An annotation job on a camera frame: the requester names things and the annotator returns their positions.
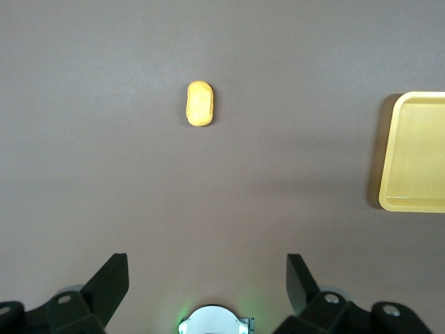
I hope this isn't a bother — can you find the yellow plastic tray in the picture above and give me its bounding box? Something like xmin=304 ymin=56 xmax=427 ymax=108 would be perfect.
xmin=378 ymin=90 xmax=445 ymax=213

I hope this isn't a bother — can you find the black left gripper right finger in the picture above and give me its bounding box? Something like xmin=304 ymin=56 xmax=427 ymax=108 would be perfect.
xmin=277 ymin=253 xmax=435 ymax=334

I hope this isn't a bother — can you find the yellow potato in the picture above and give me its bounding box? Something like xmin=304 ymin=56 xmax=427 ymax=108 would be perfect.
xmin=184 ymin=80 xmax=216 ymax=128

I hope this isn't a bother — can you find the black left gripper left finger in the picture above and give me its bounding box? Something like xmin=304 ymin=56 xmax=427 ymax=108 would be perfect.
xmin=0 ymin=253 xmax=130 ymax=334

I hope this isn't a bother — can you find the brown table cloth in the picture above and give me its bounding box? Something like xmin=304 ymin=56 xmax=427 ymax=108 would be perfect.
xmin=0 ymin=0 xmax=445 ymax=334

